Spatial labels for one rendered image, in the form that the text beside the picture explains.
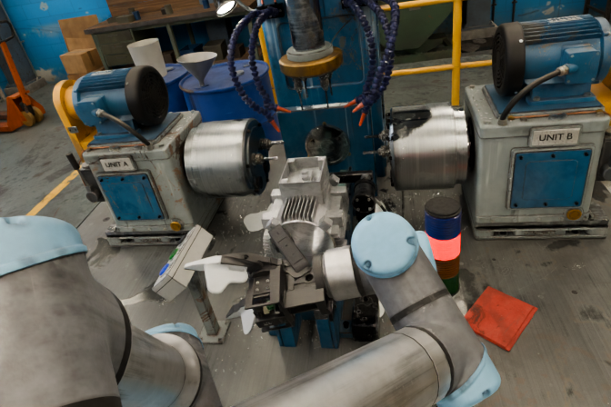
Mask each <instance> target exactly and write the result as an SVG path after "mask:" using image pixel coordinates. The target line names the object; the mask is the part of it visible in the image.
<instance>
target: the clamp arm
mask: <svg viewBox="0 0 611 407"><path fill-rule="evenodd" d="M331 174H334V175H335V176H337V177H338V178H340V181H339V183H340V184H350V183H355V182H356V181H358V180H360V179H362V178H363V177H364V176H365V177H367V176H368V178H369V179H370V180H371V181H373V180H374V177H373V171H372V170H368V171H350V172H332V173H329V176H330V175H331Z"/></svg>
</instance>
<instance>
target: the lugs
mask: <svg viewBox="0 0 611 407"><path fill-rule="evenodd" d="M339 181H340V178H338V177H337V176H335V175H334V174H331V175H330V178H329V182H330V184H332V185H333V186H337V185H338V184H339ZM332 223H333V221H332V220H331V219H329V218H328V217H326V216H325V215H324V216H323V217H322V218H321V219H320V220H319V223H318V226H319V227H321V228H322V229H324V230H325V231H328V230H329V229H330V228H331V227H332ZM278 224H279V221H278V220H277V219H276V218H275V217H272V218H271V219H270V220H269V221H268V222H267V224H266V227H265V228H266V229H267V230H268V231H269V230H271V229H272V228H274V227H276V226H277V225H278Z"/></svg>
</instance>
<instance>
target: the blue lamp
mask: <svg viewBox="0 0 611 407"><path fill-rule="evenodd" d="M461 212H462V210H461ZM461 212H460V214H459V215H457V216H455V217H453V218H449V219H438V218H435V217H433V216H431V215H429V214H428V213H427V212H426V211H425V231H426V234H427V235H428V236H430V237H431V238H434V239H436V240H440V241H447V240H452V239H455V238H456V237H457V236H458V235H459V234H460V233H461Z"/></svg>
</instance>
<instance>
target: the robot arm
mask: <svg viewBox="0 0 611 407"><path fill-rule="evenodd" d="M268 233H269V236H270V237H271V238H270V239H269V240H270V241H271V243H272V246H273V248H275V249H276V250H277V252H278V253H281V254H282V255H283V256H284V258H285V261H283V260H282V259H276V258H273V257H271V258H270V257H264V256H261V255H258V254H253V253H227V254H223V255H218V256H212V257H208V258H205V259H202V260H198V261H194V262H191V263H186V264H185V268H184V269H186V270H192V271H205V279H206V286H207V290H208V291H209V292H210V293H214V294H220V293H222V292H223V291H224V289H225V288H226V287H227V285H228V284H230V283H245V282H246V281H247V278H249V287H248V290H247V291H246V295H245V299H242V300H241V301H240V302H239V303H237V304H235V305H233V306H232V307H231V309H230V310H229V312H228V314H227V315H226V319H232V318H237V317H241V318H242V324H243V330H244V334H249V333H250V332H251V331H252V329H253V326H254V323H255V324H256V325H257V326H258V327H259V328H262V333H266V332H271V331H276V330H281V329H286V328H291V327H295V314H296V313H305V312H310V311H314V310H319V311H320V313H321V314H322V315H326V314H330V313H331V306H330V302H331V301H333V300H335V301H342V300H346V299H352V298H356V297H361V296H366V295H371V294H376V296H377V298H378V299H379V301H380V303H381V304H382V306H383V307H384V309H385V311H386V314H387V316H388V317H389V319H390V322H391V323H392V324H393V326H394V328H395V330H396V332H394V333H390V334H388V335H387V336H385V337H382V338H380V339H378V340H376V341H374V342H371V343H369V344H367V345H365V346H362V347H360V348H358V349H356V350H354V351H352V352H349V353H347V354H345V355H342V356H340V357H338V358H336V359H334V360H333V361H330V362H327V363H325V364H323V365H320V366H318V367H316V368H314V369H313V370H310V371H308V372H305V373H303V374H300V375H298V376H296V377H295V378H293V379H290V380H288V381H286V382H283V383H280V384H278V385H277V386H275V387H273V388H270V389H268V390H266V391H264V392H260V393H259V394H257V395H255V396H253V397H250V398H248V399H246V400H244V401H242V402H239V403H237V404H235V405H233V406H230V407H432V406H433V405H435V404H436V405H437V407H472V406H474V405H476V404H478V403H479V402H481V401H483V400H484V399H485V398H487V397H489V396H490V395H492V394H493V393H494V392H496V391H497V389H498V388H499V386H500V383H501V378H500V375H499V373H498V371H497V369H496V367H495V366H494V364H493V363H492V361H491V359H490V357H489V356H488V354H487V349H486V347H485V345H484V344H483V343H482V342H480V341H479V340H478V338H477V336H476V334H475V333H474V331H473V330H472V328H471V326H470V325H469V323H468V322H467V320H466V318H465V316H464V315H463V314H462V312H461V311H460V309H459V308H458V306H457V304H456V302H455V301H454V299H453V297H452V296H451V294H450V292H449V291H448V290H447V288H446V286H445V285H444V283H443V281H442V280H441V278H440V277H439V275H438V273H437V270H436V262H435V258H434V255H433V251H432V248H431V244H430V242H429V239H428V236H427V234H426V233H425V232H423V231H417V232H416V231H415V230H414V228H413V227H412V226H411V225H410V224H409V222H408V221H407V220H405V219H404V218H403V217H401V216H400V215H398V214H395V213H390V212H378V213H372V214H370V215H368V216H367V217H365V218H364V219H363V220H362V221H361V222H360V223H359V224H358V225H357V226H356V228H355V230H354V232H353V235H352V240H351V245H347V246H342V247H338V248H334V249H329V250H326V251H325V252H324V253H317V254H314V255H313V266H312V267H311V265H310V263H309V262H308V261H307V259H306V258H305V257H304V256H303V254H302V253H301V252H300V250H299V249H298V248H297V246H296V245H295V242H294V240H293V238H292V235H291V233H289V232H288V231H287V230H286V229H284V228H283V227H282V226H281V224H279V225H277V226H276V227H274V228H272V229H271V230H269V231H268ZM87 252H88V251H87V246H86V245H83V242H82V239H81V236H80V233H79V232H78V231H77V230H76V228H74V226H73V225H72V224H70V223H67V222H65V221H62V220H59V219H55V218H52V217H45V216H33V215H25V216H14V217H0V407H223V406H222V403H221V401H220V398H219V395H218V392H217V389H216V387H215V382H214V379H213V376H212V373H211V371H210V369H209V366H208V363H207V360H206V357H205V353H204V346H203V343H202V341H201V339H200V338H199V337H198V335H197V332H196V330H195V329H194V328H193V327H192V326H191V325H189V324H186V323H177V324H173V323H168V324H163V325H160V326H156V327H154V328H152V329H149V330H147V331H145V332H144V331H142V330H140V329H139V328H137V327H135V326H134V325H132V324H131V322H130V318H129V315H128V313H127V310H126V308H125V307H124V305H123V304H122V302H121V301H120V299H119V298H118V297H117V296H116V295H115V294H114V293H113V292H111V291H110V290H109V289H107V288H106V287H104V286H103V285H102V284H101V283H99V282H97V281H96V280H95V279H94V278H93V276H92V274H91V273H90V270H89V267H88V263H87V260H86V256H85V254H86V253H87ZM247 273H248V275H247ZM282 323H285V325H283V326H278V327H274V328H270V326H272V325H278V324H282Z"/></svg>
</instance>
